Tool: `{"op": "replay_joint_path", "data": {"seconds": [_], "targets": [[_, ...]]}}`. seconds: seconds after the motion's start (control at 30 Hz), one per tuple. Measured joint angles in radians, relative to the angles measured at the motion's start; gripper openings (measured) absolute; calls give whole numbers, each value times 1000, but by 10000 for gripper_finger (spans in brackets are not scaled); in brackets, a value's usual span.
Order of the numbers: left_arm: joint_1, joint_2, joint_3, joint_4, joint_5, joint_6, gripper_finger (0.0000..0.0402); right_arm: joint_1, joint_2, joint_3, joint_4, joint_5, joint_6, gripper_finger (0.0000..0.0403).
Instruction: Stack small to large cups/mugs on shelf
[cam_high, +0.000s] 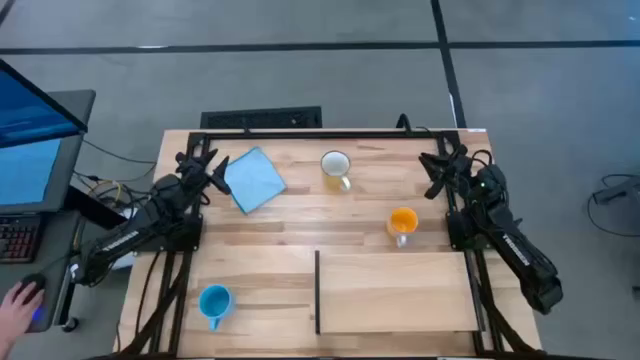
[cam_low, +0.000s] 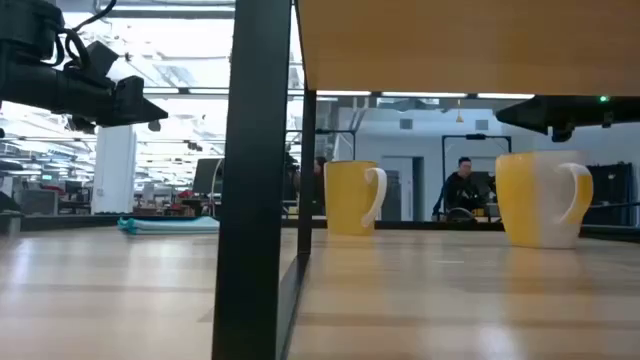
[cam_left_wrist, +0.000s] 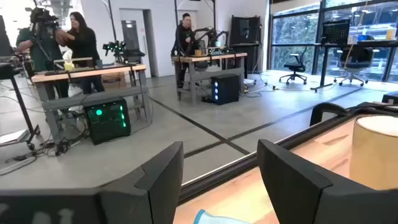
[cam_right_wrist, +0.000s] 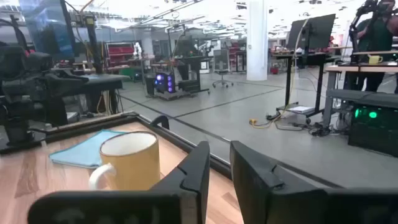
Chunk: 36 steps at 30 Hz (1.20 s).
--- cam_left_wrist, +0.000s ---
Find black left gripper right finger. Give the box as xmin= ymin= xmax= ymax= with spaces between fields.
xmin=257 ymin=139 xmax=398 ymax=224

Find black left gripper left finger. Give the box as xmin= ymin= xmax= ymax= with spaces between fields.
xmin=0 ymin=141 xmax=184 ymax=224

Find large yellow white mug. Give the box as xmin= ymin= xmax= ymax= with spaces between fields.
xmin=349 ymin=114 xmax=398 ymax=191

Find light blue folded cloth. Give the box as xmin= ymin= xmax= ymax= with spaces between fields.
xmin=193 ymin=208 xmax=252 ymax=224

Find black computer green lights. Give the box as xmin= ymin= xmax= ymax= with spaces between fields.
xmin=83 ymin=96 xmax=132 ymax=146

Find cardboard box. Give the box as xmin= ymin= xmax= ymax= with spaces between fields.
xmin=101 ymin=71 xmax=127 ymax=90

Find black computer blue lights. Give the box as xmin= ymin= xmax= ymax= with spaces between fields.
xmin=211 ymin=73 xmax=241 ymax=106

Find black office chair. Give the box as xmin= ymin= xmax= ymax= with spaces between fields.
xmin=278 ymin=46 xmax=308 ymax=86
xmin=333 ymin=34 xmax=376 ymax=88

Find black standing desk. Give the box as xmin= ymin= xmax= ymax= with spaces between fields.
xmin=310 ymin=39 xmax=398 ymax=93

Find wooden workbench grey legs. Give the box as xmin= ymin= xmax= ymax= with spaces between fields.
xmin=170 ymin=52 xmax=248 ymax=107
xmin=30 ymin=63 xmax=153 ymax=144

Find robot arms green lights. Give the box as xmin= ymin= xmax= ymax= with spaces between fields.
xmin=102 ymin=39 xmax=146 ymax=64

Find person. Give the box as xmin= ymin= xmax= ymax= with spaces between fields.
xmin=55 ymin=11 xmax=106 ymax=95
xmin=15 ymin=26 xmax=71 ymax=100
xmin=172 ymin=12 xmax=200 ymax=90

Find black rolling stand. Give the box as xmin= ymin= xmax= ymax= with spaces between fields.
xmin=0 ymin=62 xmax=42 ymax=152

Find black desk monitor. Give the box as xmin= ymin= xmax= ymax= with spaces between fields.
xmin=320 ymin=19 xmax=351 ymax=46

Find black robot arms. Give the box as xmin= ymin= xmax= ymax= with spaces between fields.
xmin=192 ymin=27 xmax=231 ymax=54

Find black panel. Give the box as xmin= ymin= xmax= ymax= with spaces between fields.
xmin=229 ymin=14 xmax=262 ymax=75

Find black cable loop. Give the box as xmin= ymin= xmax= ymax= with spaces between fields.
xmin=309 ymin=101 xmax=349 ymax=127

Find black gantry frame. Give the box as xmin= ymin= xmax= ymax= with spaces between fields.
xmin=173 ymin=0 xmax=218 ymax=58

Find black camera on tripod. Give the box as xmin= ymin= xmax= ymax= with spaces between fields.
xmin=24 ymin=6 xmax=63 ymax=68

